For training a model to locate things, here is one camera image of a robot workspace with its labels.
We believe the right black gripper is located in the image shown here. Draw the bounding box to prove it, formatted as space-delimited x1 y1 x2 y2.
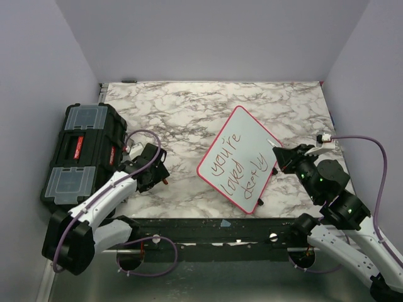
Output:
273 142 321 202

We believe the white marker pen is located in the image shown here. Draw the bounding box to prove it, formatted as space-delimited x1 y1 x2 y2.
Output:
267 139 276 147

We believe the pink framed whiteboard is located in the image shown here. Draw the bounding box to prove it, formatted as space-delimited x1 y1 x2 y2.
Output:
196 106 282 214

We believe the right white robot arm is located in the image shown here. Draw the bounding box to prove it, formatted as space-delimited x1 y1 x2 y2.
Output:
273 145 402 301

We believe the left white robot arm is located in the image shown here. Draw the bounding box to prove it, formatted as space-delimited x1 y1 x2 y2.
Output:
42 143 169 276

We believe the black plastic toolbox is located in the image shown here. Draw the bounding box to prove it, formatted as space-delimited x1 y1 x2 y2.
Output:
40 103 127 213

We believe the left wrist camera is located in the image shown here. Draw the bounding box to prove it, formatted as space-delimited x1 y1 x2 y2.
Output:
123 142 144 160

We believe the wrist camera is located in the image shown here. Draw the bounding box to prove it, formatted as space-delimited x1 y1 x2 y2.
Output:
305 133 336 156
123 142 144 160

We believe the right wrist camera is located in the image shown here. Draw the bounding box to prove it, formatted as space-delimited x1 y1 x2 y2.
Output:
305 133 336 156

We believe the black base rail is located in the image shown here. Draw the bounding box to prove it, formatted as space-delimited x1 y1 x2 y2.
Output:
116 218 308 267

